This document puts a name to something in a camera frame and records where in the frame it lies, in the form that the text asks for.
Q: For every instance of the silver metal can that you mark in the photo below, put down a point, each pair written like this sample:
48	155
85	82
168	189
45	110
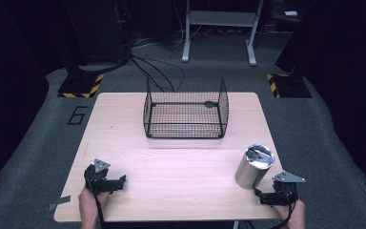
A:
251	173

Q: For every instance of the grey tape piece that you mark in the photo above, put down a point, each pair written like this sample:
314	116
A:
58	202

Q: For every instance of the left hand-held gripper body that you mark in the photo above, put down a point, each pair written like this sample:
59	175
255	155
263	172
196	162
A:
96	178

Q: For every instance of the white table leg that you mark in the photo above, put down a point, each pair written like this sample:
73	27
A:
236	225

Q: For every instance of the small white box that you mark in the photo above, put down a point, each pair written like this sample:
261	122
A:
291	13

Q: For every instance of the black base with hazard stripes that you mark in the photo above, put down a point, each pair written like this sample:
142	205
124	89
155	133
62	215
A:
81	85
290	86

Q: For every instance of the person's right hand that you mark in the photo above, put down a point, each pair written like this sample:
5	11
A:
294	214

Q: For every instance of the person's left hand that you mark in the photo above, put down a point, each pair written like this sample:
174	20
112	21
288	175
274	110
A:
89	200

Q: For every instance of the white metal stand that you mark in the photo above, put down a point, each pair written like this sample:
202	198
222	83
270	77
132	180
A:
222	18

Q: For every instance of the black cabinet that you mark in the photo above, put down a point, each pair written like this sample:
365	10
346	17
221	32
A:
98	28

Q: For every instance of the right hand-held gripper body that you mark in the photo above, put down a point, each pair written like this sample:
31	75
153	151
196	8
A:
286	187

